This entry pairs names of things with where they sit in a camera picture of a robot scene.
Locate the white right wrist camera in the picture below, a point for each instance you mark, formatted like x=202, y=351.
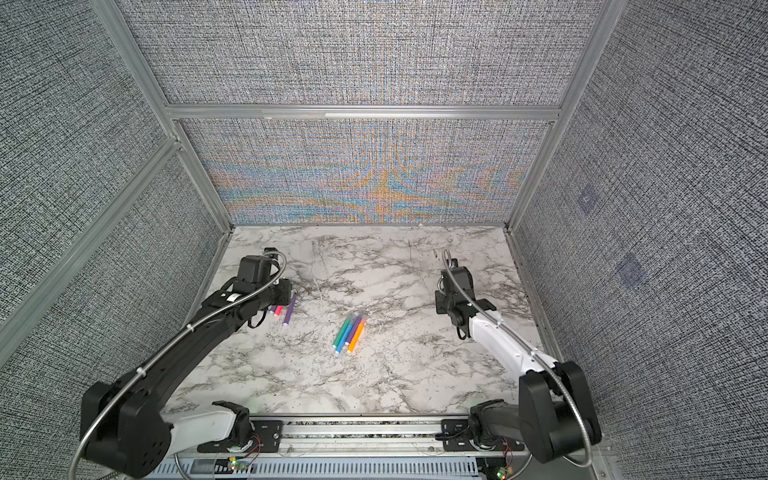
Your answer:
x=456, y=280

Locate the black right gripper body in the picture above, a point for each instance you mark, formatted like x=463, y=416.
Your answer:
x=442, y=305

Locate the orange pen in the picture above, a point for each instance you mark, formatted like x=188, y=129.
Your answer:
x=357, y=333

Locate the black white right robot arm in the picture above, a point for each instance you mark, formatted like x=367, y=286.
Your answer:
x=554, y=417

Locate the purple pen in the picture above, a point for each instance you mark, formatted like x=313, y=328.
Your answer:
x=290, y=309
x=353, y=329

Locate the blue pen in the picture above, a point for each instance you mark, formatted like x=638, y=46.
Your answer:
x=343, y=341

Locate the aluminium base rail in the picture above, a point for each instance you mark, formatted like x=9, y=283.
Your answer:
x=345, y=447

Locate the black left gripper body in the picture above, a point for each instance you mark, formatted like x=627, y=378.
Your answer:
x=277, y=293

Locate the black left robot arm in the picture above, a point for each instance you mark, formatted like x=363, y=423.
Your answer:
x=123, y=426

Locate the green pen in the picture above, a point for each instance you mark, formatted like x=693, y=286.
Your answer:
x=340, y=337

